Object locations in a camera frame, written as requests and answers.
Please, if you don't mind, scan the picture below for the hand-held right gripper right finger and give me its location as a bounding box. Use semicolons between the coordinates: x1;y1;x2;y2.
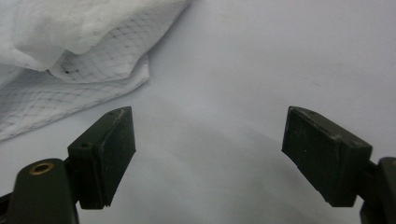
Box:
281;105;374;208

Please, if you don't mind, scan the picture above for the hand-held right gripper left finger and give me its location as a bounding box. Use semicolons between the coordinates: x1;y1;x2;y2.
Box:
66;105;137;210

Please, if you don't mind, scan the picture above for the white mesh laundry bag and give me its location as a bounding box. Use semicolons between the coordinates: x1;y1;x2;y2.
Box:
0;0;191;142

